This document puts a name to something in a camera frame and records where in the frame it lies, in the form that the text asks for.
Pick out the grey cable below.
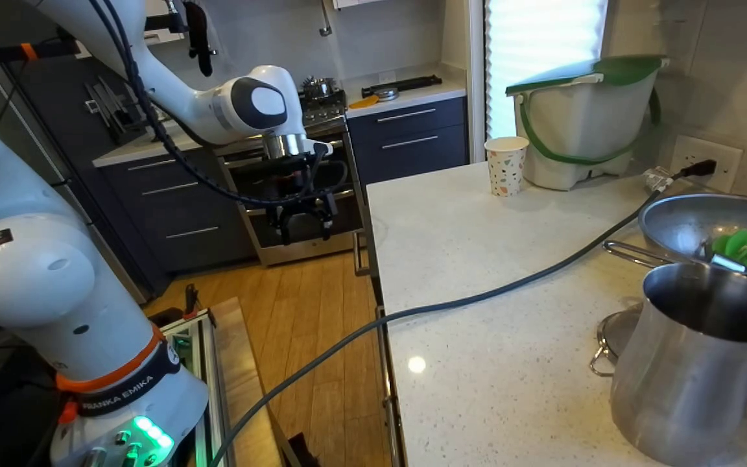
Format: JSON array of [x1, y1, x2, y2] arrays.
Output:
[[208, 160, 718, 467]]

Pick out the steel pitcher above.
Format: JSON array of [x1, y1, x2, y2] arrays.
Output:
[[610, 262, 747, 467]]

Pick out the window blind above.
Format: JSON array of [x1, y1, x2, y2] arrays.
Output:
[[484, 0, 610, 141]]

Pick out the steel stove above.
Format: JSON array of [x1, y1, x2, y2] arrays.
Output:
[[215, 76, 370, 269]]

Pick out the speckled paper cup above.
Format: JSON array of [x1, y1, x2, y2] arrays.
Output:
[[484, 136, 530, 198]]

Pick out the oven door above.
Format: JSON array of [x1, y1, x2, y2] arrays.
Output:
[[220, 138, 368, 268]]

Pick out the oven door handle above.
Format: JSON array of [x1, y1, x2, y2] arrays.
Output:
[[222, 139, 350, 171]]

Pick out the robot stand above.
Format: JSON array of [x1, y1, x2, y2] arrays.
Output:
[[147, 296, 287, 467]]

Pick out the drawer handle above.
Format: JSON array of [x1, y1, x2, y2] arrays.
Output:
[[126, 158, 177, 172], [141, 182, 200, 197], [381, 134, 440, 150], [165, 226, 220, 240], [352, 230, 372, 278], [376, 108, 438, 124], [375, 305, 408, 467]]

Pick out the steel kettle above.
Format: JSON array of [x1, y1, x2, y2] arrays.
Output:
[[302, 76, 340, 101]]

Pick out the white wall socket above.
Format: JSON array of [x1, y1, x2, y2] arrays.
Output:
[[670, 134, 744, 193]]

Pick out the steel bowl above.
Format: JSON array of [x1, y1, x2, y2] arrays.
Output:
[[602, 193, 747, 281]]

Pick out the steel strainer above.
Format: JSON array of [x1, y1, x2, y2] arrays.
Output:
[[589, 303, 645, 377]]

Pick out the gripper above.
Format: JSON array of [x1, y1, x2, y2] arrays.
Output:
[[268, 158, 340, 246]]

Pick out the dark blue cabinet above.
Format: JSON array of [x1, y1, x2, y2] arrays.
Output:
[[96, 148, 259, 294], [346, 96, 470, 190]]

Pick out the green utensils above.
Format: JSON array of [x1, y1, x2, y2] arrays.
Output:
[[709, 228, 747, 274]]

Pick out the drawer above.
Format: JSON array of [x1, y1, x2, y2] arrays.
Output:
[[346, 97, 468, 141], [350, 125, 470, 189]]

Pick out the black clamp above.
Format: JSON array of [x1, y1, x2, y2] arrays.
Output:
[[181, 283, 202, 320]]

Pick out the white bin with green lid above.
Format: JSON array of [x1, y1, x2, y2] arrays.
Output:
[[505, 54, 670, 191]]

